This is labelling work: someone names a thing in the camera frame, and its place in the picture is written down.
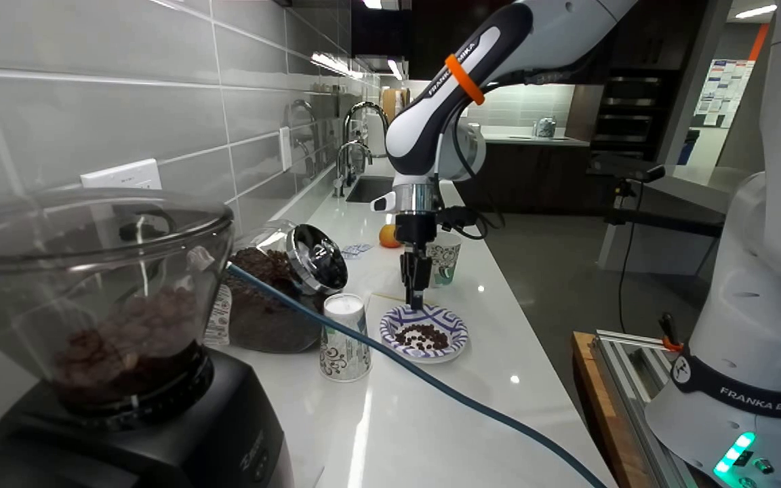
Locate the small orange fruit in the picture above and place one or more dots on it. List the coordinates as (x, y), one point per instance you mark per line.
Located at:
(389, 235)

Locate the kitchen sink basin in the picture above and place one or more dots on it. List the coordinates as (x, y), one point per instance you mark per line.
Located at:
(368, 188)

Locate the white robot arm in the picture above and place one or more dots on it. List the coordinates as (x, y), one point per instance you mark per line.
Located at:
(515, 44)

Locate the dark canister with metal lid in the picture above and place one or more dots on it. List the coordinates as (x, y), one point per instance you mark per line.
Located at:
(298, 260)

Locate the blue patterned plate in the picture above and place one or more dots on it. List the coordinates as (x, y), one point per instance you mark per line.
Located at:
(426, 315)

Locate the white plain plate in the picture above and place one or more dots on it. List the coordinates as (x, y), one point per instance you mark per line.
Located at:
(431, 355)

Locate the chrome sink faucet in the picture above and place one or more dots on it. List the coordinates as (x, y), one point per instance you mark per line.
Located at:
(355, 150)

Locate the small patterned white cup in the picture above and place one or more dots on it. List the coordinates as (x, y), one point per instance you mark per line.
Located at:
(342, 355)

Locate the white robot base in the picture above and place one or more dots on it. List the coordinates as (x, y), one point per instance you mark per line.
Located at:
(722, 402)

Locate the coffee beans pile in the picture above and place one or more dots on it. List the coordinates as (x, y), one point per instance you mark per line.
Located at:
(422, 336)

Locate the black coffee grinder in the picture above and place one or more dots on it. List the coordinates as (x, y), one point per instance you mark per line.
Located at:
(103, 298)

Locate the white wall outlet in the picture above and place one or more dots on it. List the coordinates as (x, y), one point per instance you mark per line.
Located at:
(141, 173)

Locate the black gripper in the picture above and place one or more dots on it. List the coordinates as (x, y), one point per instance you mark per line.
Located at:
(419, 212)

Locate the patterned paper cup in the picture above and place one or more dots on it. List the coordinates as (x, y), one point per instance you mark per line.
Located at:
(445, 254)

